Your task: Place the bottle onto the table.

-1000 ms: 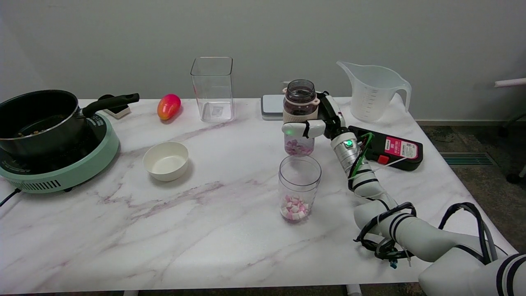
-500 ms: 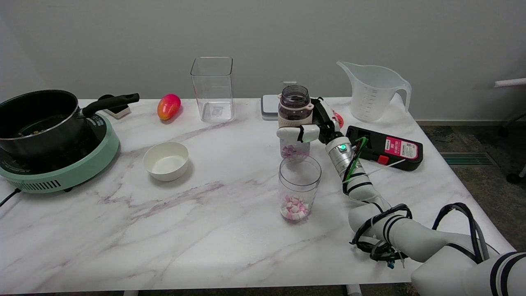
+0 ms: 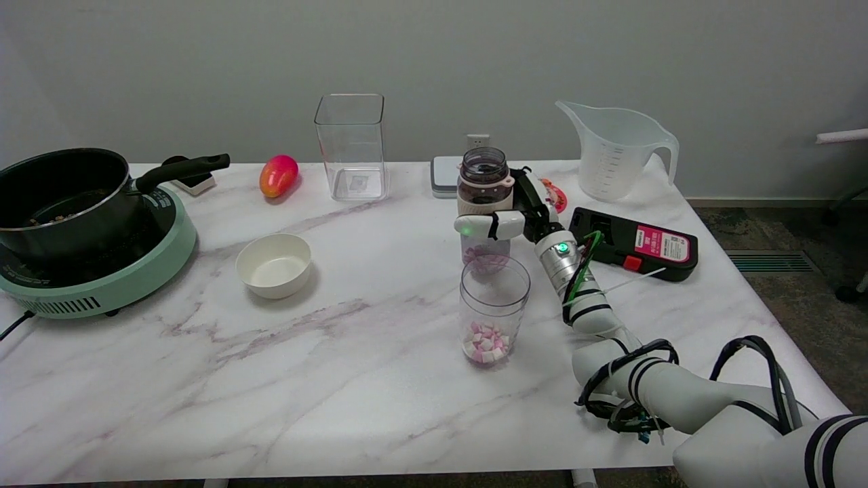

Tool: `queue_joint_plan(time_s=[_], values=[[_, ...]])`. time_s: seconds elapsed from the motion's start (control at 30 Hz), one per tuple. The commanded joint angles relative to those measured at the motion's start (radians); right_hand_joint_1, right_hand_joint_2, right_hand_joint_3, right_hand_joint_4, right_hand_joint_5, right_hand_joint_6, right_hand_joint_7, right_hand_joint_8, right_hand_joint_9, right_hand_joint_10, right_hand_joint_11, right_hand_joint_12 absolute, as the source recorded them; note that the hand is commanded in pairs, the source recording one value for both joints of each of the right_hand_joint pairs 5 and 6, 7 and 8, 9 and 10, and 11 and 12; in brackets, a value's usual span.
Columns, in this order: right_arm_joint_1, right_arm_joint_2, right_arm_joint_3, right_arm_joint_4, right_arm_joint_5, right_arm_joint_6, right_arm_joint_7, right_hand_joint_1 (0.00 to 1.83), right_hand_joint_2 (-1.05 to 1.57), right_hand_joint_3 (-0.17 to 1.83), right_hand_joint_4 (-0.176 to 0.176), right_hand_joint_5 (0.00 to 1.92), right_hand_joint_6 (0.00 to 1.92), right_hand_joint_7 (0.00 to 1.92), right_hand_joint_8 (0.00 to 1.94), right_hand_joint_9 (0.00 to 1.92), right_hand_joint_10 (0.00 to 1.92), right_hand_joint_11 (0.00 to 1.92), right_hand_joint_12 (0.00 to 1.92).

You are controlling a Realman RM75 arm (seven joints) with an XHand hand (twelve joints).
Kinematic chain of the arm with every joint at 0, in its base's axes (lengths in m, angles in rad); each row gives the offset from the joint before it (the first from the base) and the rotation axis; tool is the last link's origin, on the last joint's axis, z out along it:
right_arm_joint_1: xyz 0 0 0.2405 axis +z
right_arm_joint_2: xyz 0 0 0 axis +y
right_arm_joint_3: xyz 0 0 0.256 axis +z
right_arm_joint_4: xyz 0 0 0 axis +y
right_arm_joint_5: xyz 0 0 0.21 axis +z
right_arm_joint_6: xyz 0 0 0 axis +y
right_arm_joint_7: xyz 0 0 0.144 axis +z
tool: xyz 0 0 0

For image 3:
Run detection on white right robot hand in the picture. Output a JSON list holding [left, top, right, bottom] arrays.
[[454, 168, 568, 245]]

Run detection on clear purple-tinted plastic bottle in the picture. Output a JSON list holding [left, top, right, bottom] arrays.
[[456, 147, 516, 275]]

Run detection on red round printed lid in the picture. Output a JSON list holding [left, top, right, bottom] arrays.
[[540, 178, 569, 215]]

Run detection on translucent plastic measuring jug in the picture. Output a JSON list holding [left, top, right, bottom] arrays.
[[555, 100, 680, 203]]

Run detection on white grey kitchen scale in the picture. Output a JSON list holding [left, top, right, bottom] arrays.
[[430, 155, 466, 199]]

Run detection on clear plastic cup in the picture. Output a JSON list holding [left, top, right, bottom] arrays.
[[459, 255, 532, 367]]

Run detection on black device with red label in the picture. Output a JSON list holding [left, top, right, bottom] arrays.
[[568, 207, 699, 283]]

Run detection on pink white marshmallow pile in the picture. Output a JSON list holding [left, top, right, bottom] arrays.
[[463, 321, 511, 365]]

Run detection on clear square plastic container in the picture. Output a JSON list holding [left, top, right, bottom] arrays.
[[314, 94, 389, 203]]

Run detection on grey floor vent grille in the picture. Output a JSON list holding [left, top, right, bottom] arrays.
[[724, 249, 816, 274]]

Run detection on red yellow toy mango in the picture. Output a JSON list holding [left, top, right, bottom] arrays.
[[259, 155, 300, 199]]

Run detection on white round bowl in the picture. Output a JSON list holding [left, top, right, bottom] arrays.
[[235, 233, 313, 300]]

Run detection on white pipe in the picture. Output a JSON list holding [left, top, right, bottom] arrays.
[[817, 127, 868, 145]]

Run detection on green induction cooker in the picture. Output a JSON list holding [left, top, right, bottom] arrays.
[[0, 186, 198, 320]]

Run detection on green robot cable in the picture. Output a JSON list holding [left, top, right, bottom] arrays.
[[565, 230, 605, 307]]

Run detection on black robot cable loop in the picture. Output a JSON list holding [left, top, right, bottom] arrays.
[[709, 335, 806, 436], [574, 338, 680, 436]]

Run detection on black pot with handle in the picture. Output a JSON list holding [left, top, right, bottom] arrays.
[[0, 148, 231, 262]]

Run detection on black cooker power cable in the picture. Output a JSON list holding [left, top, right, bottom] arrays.
[[0, 310, 36, 342]]

